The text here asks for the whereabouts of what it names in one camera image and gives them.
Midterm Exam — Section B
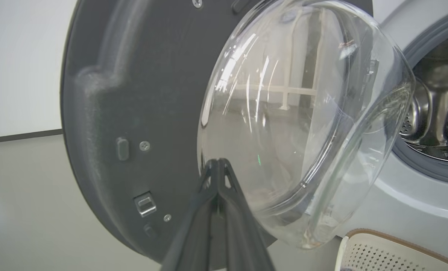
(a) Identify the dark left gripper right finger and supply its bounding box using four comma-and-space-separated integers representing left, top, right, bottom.
219, 158, 277, 271

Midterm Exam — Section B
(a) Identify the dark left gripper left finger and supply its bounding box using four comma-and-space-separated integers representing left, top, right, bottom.
160, 158, 220, 271

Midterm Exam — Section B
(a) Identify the grey washing machine door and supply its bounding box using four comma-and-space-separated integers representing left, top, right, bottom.
60, 0, 416, 264

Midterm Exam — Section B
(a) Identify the white front-load washing machine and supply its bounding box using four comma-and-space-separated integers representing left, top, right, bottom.
336, 0, 448, 261

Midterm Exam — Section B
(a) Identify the stainless steel washing machine drum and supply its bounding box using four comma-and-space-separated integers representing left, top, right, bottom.
399, 32, 448, 163

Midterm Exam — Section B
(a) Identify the white perforated laundry basket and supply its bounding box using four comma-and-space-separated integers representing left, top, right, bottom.
335, 228, 448, 271

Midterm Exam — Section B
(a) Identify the dark wall baseboard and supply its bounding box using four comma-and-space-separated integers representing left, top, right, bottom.
0, 129, 63, 145

